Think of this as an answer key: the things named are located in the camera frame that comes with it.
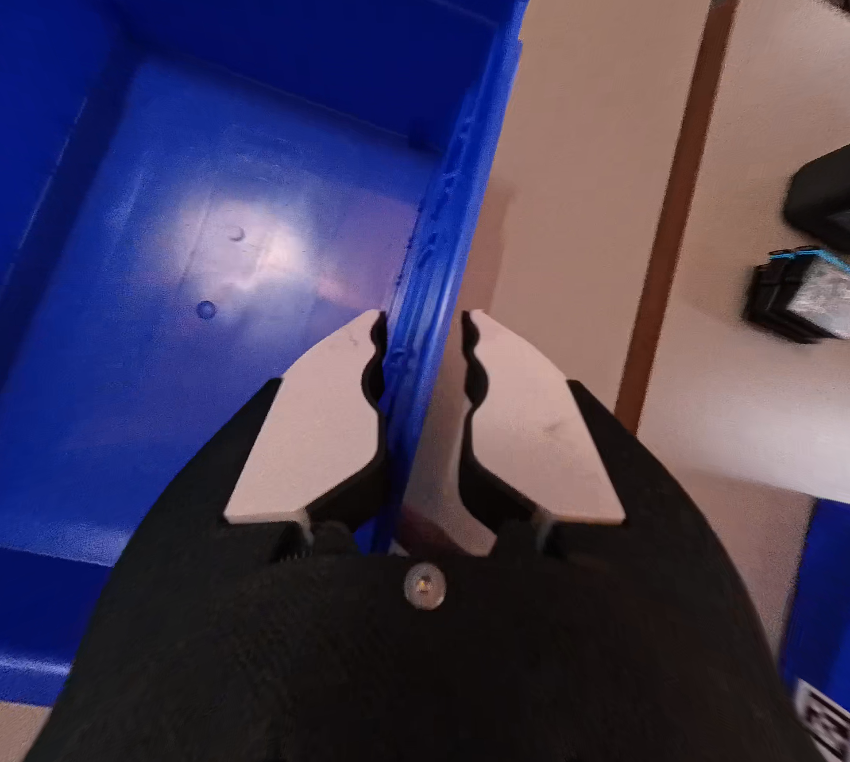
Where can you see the blue bin with printed tag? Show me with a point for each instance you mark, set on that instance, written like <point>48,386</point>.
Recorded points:
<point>820,609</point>

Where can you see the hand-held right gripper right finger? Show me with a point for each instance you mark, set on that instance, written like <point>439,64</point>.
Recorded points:
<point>538,437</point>

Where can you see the beige desk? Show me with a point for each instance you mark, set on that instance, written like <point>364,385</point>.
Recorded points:
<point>730,410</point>
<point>584,178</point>

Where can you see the blue twist tie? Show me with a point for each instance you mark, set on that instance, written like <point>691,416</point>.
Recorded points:
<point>807,255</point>

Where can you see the black pouch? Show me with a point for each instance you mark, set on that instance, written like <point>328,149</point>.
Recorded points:
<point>820,194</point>

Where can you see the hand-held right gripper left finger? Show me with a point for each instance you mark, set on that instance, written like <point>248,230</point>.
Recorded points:
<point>312,437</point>

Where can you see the blue mat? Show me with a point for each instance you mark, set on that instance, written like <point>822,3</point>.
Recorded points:
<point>199,145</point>

